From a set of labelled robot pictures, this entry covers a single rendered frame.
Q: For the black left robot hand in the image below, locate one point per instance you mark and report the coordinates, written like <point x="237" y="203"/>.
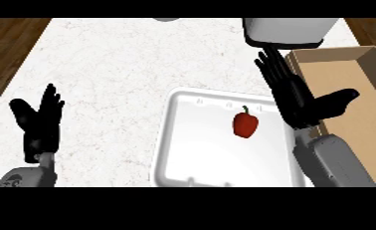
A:
<point x="38" y="131"/>

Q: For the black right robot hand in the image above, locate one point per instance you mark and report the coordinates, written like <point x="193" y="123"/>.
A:
<point x="293" y="98"/>

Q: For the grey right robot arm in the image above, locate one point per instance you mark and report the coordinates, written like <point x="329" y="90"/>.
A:
<point x="329" y="161"/>

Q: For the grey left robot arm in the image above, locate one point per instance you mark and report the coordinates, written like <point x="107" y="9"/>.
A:
<point x="29" y="173"/>

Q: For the brown cardboard box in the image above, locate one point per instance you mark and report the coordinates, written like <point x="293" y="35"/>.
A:
<point x="342" y="84"/>

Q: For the red bell pepper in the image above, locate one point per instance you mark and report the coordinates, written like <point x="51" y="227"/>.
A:
<point x="244" y="125"/>

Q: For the white plastic tray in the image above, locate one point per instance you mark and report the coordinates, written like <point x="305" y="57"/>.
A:
<point x="219" y="147"/>

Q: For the white appliance with black base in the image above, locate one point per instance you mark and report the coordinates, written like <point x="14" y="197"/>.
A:
<point x="289" y="31"/>

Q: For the small grey object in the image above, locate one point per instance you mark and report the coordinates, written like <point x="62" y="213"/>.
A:
<point x="166" y="19"/>

